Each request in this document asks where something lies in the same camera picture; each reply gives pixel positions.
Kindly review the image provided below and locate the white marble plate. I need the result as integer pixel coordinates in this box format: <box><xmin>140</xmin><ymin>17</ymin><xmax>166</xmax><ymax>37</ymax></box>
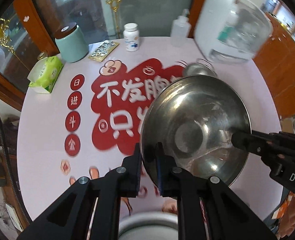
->
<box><xmin>118</xmin><ymin>212</ymin><xmax>178</xmax><ymax>240</ymax></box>

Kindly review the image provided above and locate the steel bowl pink outside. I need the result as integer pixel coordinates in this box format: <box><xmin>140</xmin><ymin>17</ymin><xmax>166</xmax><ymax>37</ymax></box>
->
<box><xmin>140</xmin><ymin>75</ymin><xmax>251</xmax><ymax>185</ymax></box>

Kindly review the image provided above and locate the brown wooden cupboard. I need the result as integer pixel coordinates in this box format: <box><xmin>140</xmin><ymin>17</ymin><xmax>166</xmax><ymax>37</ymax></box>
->
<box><xmin>253</xmin><ymin>13</ymin><xmax>295</xmax><ymax>118</ymax></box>

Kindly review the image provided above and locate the small steel bowl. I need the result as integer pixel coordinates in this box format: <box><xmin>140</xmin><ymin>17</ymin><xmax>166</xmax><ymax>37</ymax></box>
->
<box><xmin>182</xmin><ymin>59</ymin><xmax>218</xmax><ymax>78</ymax></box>

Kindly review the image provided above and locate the white sterilizer appliance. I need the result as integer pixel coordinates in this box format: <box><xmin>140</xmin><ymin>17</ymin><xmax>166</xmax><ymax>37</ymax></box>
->
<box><xmin>194</xmin><ymin>0</ymin><xmax>273</xmax><ymax>63</ymax></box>

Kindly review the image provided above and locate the translucent squeeze bottle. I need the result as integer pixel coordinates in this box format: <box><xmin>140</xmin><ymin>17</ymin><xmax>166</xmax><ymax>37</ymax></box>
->
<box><xmin>170</xmin><ymin>9</ymin><xmax>191</xmax><ymax>47</ymax></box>

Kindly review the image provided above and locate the green tissue pack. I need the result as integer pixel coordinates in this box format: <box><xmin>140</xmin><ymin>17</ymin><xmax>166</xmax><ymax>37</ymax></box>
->
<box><xmin>27</xmin><ymin>56</ymin><xmax>64</xmax><ymax>94</ymax></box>

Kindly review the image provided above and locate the foil blister pack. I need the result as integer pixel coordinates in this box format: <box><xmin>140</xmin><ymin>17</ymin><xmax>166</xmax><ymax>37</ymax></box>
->
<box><xmin>89</xmin><ymin>40</ymin><xmax>119</xmax><ymax>62</ymax></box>

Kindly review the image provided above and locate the mint green canister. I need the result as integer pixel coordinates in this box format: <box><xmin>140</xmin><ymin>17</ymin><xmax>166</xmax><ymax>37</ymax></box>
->
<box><xmin>54</xmin><ymin>22</ymin><xmax>89</xmax><ymax>63</ymax></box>

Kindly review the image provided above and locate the white pill bottle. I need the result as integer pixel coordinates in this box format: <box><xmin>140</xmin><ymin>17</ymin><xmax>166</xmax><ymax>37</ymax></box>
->
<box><xmin>123</xmin><ymin>23</ymin><xmax>140</xmax><ymax>52</ymax></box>

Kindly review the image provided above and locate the wooden glass cabinet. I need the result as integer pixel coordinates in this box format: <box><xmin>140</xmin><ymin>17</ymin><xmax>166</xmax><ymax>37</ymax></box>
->
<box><xmin>0</xmin><ymin>0</ymin><xmax>192</xmax><ymax>110</ymax></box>

